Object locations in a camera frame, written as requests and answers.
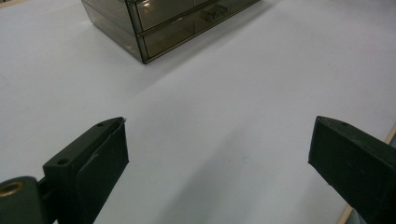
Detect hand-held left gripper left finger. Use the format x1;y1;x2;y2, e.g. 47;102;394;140
42;117;130;224

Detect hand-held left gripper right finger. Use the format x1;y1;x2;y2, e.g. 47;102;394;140
307;115;396;224

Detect smoky transparent drawer box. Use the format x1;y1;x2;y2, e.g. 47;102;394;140
81;0;261;64

